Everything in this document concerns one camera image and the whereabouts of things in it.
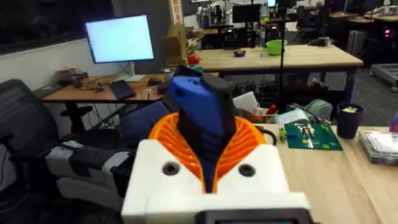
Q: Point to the black tripod stand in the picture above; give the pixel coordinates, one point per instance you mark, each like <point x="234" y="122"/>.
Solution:
<point x="282" y="56"/>

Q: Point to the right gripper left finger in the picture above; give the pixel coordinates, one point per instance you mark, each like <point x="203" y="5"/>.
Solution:
<point x="161" y="155"/>

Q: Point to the computer monitor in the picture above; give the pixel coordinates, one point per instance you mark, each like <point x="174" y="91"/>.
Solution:
<point x="119" y="39"/>

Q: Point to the clear plastic box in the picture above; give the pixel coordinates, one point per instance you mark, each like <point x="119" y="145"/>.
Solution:
<point x="381" y="146"/>

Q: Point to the small purple bowl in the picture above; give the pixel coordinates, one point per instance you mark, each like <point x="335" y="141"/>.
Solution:
<point x="239" y="53"/>

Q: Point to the cardboard box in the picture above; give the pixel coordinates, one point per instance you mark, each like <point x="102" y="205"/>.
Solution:
<point x="175" y="45"/>

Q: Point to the black computer mouse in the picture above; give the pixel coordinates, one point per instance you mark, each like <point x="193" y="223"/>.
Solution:
<point x="154" y="81"/>

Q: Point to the green bowl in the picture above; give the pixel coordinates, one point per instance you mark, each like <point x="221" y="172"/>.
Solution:
<point x="276" y="46"/>

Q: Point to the black office chair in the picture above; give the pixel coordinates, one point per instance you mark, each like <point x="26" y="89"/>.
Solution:
<point x="28" y="124"/>

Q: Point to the large wooden table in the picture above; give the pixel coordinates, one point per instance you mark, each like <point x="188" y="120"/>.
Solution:
<point x="280" y="57"/>

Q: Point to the blue electric screwdriver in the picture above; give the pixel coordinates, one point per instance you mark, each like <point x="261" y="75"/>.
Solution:
<point x="203" y="115"/>

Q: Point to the green board with toy blocks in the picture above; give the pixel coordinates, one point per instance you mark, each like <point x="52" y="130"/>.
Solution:
<point x="311" y="137"/>

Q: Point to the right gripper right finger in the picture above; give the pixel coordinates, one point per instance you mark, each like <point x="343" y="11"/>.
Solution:
<point x="258" y="161"/>

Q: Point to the dark blue cup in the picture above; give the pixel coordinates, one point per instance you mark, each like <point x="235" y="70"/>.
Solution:
<point x="349" y="121"/>

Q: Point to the black monitor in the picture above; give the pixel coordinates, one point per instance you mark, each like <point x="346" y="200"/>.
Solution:
<point x="246" y="13"/>

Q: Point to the wooden desk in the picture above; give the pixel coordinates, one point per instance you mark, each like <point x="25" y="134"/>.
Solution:
<point x="102" y="90"/>

